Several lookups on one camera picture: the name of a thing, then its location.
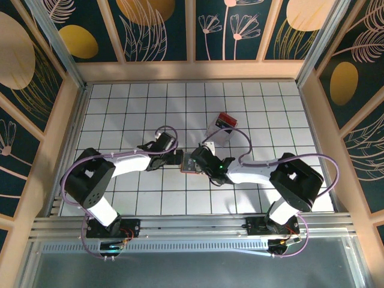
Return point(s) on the aluminium mounting rail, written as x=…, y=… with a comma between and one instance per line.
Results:
x=192, y=223

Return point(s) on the clear acrylic card holder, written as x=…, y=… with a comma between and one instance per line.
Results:
x=220, y=139

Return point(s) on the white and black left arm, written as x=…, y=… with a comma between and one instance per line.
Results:
x=129, y=165

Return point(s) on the grey metal panel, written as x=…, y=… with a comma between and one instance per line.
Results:
x=192, y=270

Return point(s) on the white gridded table board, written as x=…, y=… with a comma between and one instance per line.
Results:
x=150, y=105

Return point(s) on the aluminium corner post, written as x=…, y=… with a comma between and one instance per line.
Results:
x=321, y=45
x=61, y=45

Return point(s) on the aluminium back rail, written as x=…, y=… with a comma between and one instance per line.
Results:
x=192, y=81

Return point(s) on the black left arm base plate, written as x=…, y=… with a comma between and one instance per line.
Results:
x=133, y=225

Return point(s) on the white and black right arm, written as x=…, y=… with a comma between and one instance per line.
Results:
x=249, y=175

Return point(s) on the aluminium side rail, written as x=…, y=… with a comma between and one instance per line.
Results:
x=78, y=120
x=312, y=120

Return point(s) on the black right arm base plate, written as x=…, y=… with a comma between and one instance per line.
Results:
x=253, y=225

